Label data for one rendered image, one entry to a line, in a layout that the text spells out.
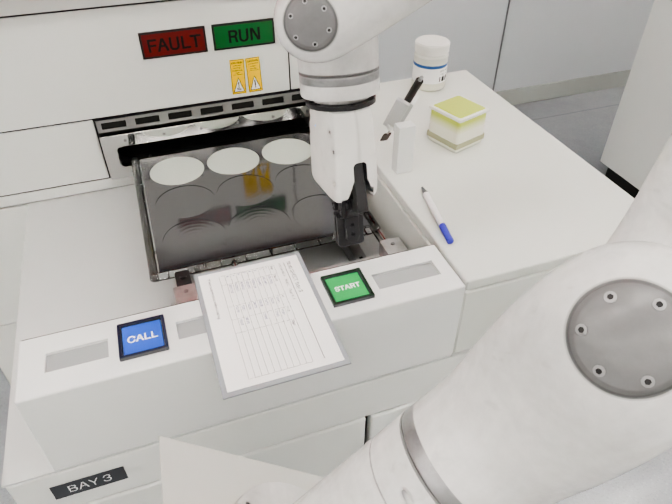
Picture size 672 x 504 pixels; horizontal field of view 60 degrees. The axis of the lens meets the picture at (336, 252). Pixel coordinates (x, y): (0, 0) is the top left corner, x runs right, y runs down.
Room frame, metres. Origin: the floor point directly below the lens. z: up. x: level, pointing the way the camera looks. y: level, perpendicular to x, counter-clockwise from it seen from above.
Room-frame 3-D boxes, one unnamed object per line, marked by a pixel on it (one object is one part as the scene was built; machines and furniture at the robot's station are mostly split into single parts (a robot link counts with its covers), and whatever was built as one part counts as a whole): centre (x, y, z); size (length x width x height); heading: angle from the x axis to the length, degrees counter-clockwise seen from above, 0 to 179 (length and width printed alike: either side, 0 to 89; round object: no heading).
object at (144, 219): (0.81, 0.33, 0.90); 0.37 x 0.01 x 0.01; 19
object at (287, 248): (0.70, 0.10, 0.90); 0.38 x 0.01 x 0.01; 109
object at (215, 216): (0.87, 0.16, 0.90); 0.34 x 0.34 x 0.01; 19
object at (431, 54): (1.17, -0.20, 1.01); 0.07 x 0.07 x 0.10
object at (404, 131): (0.85, -0.10, 1.03); 0.06 x 0.04 x 0.13; 19
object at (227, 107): (1.07, 0.25, 0.96); 0.44 x 0.01 x 0.02; 109
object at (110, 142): (1.06, 0.25, 0.89); 0.44 x 0.02 x 0.10; 109
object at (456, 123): (0.93, -0.21, 1.00); 0.07 x 0.07 x 0.07; 38
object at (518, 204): (0.91, -0.23, 0.89); 0.62 x 0.35 x 0.14; 19
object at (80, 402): (0.51, 0.10, 0.89); 0.55 x 0.09 x 0.14; 109
